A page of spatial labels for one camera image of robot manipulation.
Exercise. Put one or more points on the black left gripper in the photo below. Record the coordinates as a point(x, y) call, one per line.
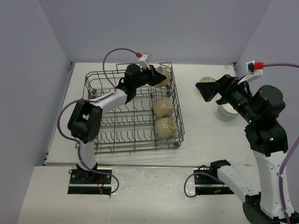
point(156, 77)

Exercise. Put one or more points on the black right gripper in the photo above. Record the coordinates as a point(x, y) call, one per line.
point(229, 83)

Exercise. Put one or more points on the beige bowl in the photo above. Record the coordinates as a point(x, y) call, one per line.
point(162, 70)
point(165, 128)
point(163, 108)

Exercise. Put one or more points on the cream floral patterned bowl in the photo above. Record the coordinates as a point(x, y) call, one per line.
point(207, 79)

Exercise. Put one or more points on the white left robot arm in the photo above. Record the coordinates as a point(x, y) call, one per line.
point(85, 121)

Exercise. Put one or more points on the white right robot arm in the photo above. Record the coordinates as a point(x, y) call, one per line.
point(268, 141)

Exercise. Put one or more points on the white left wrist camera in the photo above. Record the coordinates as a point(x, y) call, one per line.
point(143, 60)

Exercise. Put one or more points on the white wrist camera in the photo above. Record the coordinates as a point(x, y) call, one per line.
point(143, 60)
point(254, 70)

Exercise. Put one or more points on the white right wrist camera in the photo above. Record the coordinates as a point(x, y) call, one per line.
point(254, 70)

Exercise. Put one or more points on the grey wire dish rack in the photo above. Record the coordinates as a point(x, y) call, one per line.
point(131, 128)

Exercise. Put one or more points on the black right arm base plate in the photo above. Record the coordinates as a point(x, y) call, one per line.
point(205, 185)

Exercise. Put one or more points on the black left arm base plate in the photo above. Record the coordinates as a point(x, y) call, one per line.
point(89, 184)

